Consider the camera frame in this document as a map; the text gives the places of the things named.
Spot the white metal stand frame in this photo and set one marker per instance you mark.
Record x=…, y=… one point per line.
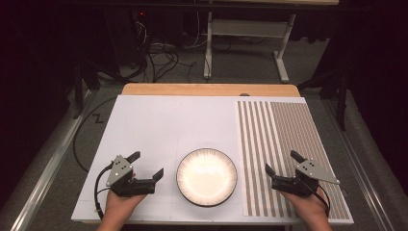
x=247, y=28

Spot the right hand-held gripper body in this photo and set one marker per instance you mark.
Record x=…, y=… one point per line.
x=308, y=175

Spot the person's right hand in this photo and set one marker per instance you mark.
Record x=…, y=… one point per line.
x=307, y=206

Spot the black tripod stand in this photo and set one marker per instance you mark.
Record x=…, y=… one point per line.
x=341, y=96
x=78, y=86

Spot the white plate dark rim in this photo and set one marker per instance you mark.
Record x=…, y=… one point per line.
x=207, y=176

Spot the aluminium floor rail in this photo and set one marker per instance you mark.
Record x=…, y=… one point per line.
x=48, y=166
x=356, y=166

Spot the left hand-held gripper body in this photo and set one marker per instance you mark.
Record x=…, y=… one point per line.
x=119, y=173

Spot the person's left hand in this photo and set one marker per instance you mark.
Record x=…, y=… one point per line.
x=120, y=205

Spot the striped beige placemat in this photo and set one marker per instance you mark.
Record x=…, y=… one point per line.
x=290, y=144

